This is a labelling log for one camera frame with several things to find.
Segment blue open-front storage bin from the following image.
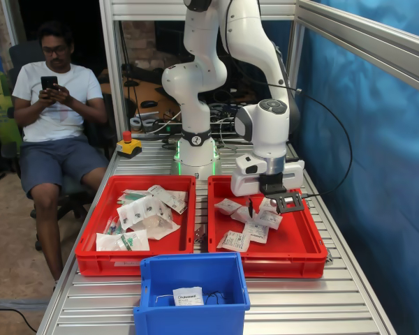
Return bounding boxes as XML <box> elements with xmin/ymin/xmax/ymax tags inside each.
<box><xmin>132</xmin><ymin>251</ymin><xmax>251</xmax><ymax>335</ymax></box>

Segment wooden desk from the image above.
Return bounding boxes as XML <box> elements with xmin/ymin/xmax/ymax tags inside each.
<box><xmin>101</xmin><ymin>69</ymin><xmax>182</xmax><ymax>119</ymax></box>

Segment black floor cable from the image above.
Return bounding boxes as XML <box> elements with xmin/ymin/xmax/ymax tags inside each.
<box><xmin>0</xmin><ymin>306</ymin><xmax>38</xmax><ymax>334</ymax></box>

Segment yellow emergency stop button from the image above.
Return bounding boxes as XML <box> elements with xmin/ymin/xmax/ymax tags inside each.
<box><xmin>117</xmin><ymin>131</ymin><xmax>143</xmax><ymax>160</ymax></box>

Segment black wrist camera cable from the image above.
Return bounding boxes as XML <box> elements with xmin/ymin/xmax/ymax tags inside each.
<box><xmin>226</xmin><ymin>0</ymin><xmax>353</xmax><ymax>202</ymax></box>

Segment white Fuhrmann bandage packet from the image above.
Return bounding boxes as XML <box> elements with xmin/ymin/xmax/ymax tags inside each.
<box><xmin>258</xmin><ymin>197</ymin><xmax>279</xmax><ymax>214</ymax></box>
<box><xmin>214</xmin><ymin>198</ymin><xmax>243</xmax><ymax>216</ymax></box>
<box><xmin>242</xmin><ymin>219</ymin><xmax>270</xmax><ymax>244</ymax></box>
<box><xmin>254</xmin><ymin>209</ymin><xmax>284</xmax><ymax>230</ymax></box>
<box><xmin>172</xmin><ymin>286</ymin><xmax>205</xmax><ymax>307</ymax></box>
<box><xmin>216</xmin><ymin>230</ymin><xmax>251</xmax><ymax>253</ymax></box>

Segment metal angle bracket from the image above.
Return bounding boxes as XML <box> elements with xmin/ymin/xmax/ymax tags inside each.
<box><xmin>194</xmin><ymin>225</ymin><xmax>209</xmax><ymax>245</ymax></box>

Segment pouch with green ring part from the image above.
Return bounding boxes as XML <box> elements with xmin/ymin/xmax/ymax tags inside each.
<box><xmin>96</xmin><ymin>229</ymin><xmax>150</xmax><ymax>252</ymax></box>

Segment black smartphone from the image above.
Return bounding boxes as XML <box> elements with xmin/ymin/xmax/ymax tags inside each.
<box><xmin>41</xmin><ymin>75</ymin><xmax>59</xmax><ymax>101</ymax></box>

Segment strip of needle blister packs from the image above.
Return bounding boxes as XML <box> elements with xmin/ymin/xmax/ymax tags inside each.
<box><xmin>117</xmin><ymin>195</ymin><xmax>174</xmax><ymax>231</ymax></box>

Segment clear plastic pouch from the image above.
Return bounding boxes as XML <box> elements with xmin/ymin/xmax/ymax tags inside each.
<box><xmin>128</xmin><ymin>214</ymin><xmax>182</xmax><ymax>241</ymax></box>

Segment green syringe package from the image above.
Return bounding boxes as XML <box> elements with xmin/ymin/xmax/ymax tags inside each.
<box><xmin>117</xmin><ymin>189</ymin><xmax>151</xmax><ymax>205</ymax></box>

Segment bandage packet clear side up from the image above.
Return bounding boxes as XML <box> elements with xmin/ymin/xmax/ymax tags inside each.
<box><xmin>230</xmin><ymin>205</ymin><xmax>256</xmax><ymax>224</ymax></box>

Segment blue curtain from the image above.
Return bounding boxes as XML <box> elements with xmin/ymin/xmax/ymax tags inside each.
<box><xmin>240</xmin><ymin>0</ymin><xmax>419</xmax><ymax>335</ymax></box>

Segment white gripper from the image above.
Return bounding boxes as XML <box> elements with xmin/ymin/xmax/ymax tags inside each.
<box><xmin>230</xmin><ymin>155</ymin><xmax>305</xmax><ymax>220</ymax></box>

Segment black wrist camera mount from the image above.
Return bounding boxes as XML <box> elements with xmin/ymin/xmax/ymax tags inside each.
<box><xmin>258</xmin><ymin>172</ymin><xmax>307</xmax><ymax>214</ymax></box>

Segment white printed paper pouch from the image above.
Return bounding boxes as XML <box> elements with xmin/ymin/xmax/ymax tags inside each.
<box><xmin>147</xmin><ymin>184</ymin><xmax>189</xmax><ymax>214</ymax></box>

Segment aluminium profile frame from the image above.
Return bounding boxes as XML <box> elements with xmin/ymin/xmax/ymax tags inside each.
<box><xmin>99</xmin><ymin>0</ymin><xmax>419</xmax><ymax>144</ymax></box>

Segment dark office chair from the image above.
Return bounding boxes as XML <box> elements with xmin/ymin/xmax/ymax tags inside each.
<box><xmin>6</xmin><ymin>43</ymin><xmax>108</xmax><ymax>251</ymax></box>

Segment red plastic crate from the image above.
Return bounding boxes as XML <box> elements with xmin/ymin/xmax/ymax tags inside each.
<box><xmin>207</xmin><ymin>174</ymin><xmax>328</xmax><ymax>279</ymax></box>
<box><xmin>75</xmin><ymin>174</ymin><xmax>197</xmax><ymax>276</ymax></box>

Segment tangled cable bundle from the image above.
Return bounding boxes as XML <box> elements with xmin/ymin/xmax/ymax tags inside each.
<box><xmin>209</xmin><ymin>100</ymin><xmax>252</xmax><ymax>147</ymax></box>

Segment small clear cannula package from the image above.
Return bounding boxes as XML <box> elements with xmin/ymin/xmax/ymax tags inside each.
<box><xmin>103</xmin><ymin>216</ymin><xmax>122</xmax><ymax>235</ymax></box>

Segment person in white t-shirt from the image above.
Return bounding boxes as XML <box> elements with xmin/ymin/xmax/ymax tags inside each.
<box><xmin>12</xmin><ymin>20</ymin><xmax>109</xmax><ymax>292</ymax></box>

